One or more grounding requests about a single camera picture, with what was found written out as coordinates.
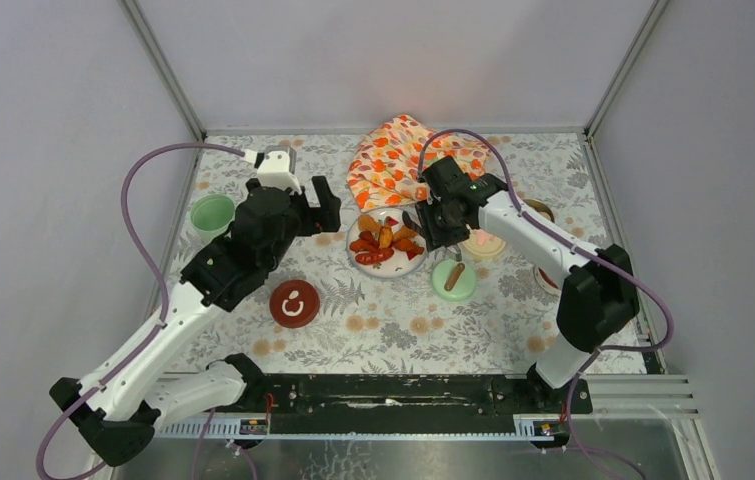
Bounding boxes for floral tablecloth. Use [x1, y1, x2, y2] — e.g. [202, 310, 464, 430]
[168, 133, 610, 374]

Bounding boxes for red brown round lid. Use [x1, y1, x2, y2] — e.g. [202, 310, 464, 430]
[268, 279, 321, 329]

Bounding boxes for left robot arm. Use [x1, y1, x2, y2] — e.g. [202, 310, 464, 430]
[49, 176, 341, 467]

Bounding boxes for breaded fried chicken piece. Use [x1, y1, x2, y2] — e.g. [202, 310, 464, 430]
[357, 214, 381, 235]

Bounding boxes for red glazed chicken piece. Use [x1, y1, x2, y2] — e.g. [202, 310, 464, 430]
[349, 239, 379, 253]

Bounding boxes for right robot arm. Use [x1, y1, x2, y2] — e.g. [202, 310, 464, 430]
[415, 156, 640, 412]

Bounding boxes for red sausage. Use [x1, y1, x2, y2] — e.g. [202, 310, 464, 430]
[354, 248, 395, 265]

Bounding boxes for green container cup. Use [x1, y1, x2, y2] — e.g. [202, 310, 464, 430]
[189, 194, 236, 245]

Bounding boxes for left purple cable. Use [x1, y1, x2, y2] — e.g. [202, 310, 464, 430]
[35, 142, 259, 480]

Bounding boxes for green lid brown handle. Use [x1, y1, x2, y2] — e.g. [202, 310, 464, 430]
[430, 259, 478, 302]

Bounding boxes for floral orange cloth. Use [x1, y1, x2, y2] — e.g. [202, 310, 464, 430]
[346, 114, 492, 211]

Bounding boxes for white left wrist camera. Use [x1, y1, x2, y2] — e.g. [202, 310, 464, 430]
[254, 145, 301, 194]

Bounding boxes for cream lid pink handle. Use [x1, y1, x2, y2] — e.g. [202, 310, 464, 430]
[460, 229, 507, 261]

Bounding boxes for purple cable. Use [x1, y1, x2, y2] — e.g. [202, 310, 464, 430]
[416, 129, 675, 480]
[35, 142, 259, 480]

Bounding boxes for glazed chicken wing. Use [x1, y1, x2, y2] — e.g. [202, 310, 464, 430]
[392, 237, 425, 260]

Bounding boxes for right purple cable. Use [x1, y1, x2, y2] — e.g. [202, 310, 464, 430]
[416, 129, 675, 480]

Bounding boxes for red lined steel bowl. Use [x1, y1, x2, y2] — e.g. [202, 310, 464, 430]
[532, 266, 560, 296]

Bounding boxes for white plate blue rim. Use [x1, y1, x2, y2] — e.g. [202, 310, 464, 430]
[347, 207, 427, 280]

